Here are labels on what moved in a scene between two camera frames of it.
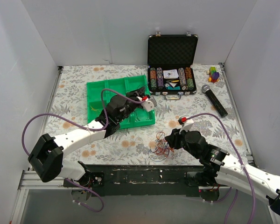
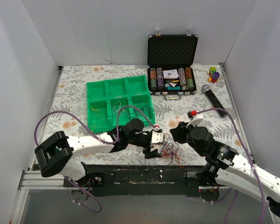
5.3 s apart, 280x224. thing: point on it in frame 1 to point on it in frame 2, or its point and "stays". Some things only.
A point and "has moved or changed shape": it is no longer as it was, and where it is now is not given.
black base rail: [160, 180] stays
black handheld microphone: [206, 88] stays
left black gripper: [137, 96] to [148, 144]
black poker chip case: [170, 59] stays
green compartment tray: [142, 117] stays
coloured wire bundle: [162, 150] has moved or changed shape
